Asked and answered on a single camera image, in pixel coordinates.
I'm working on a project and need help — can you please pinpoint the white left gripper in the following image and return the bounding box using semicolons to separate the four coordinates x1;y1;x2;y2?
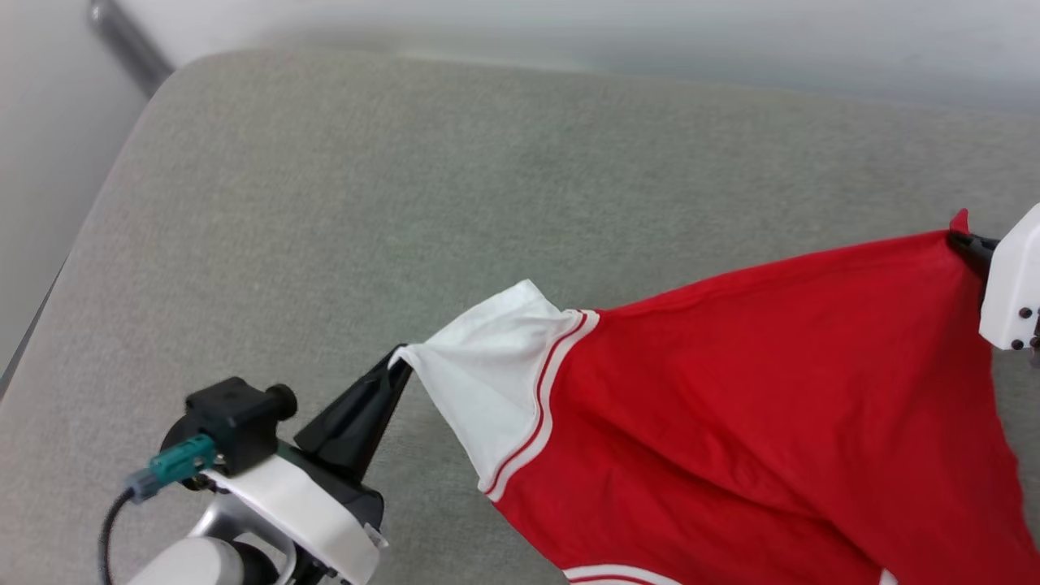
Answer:
203;345;414;585

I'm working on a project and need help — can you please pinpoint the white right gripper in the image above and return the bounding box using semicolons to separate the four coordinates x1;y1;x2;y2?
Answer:
947;203;1040;352

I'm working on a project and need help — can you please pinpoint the red Bulls basketball jersey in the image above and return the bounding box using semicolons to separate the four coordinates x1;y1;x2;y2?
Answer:
390;209;1040;585

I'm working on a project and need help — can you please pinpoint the grey metal pipe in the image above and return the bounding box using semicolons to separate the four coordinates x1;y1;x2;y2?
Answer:
88;0;176;97

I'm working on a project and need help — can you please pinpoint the teal cable connector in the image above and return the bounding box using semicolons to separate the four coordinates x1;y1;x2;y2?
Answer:
124;433;219;502

